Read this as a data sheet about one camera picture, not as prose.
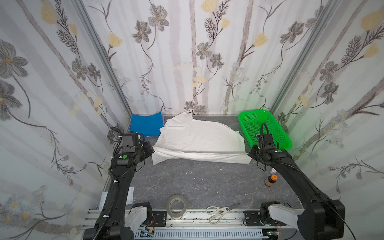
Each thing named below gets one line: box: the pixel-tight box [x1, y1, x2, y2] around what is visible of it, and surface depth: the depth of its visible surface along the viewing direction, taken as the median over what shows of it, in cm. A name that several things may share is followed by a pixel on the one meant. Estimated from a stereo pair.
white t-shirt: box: [152, 112, 252, 166], surface depth 109 cm
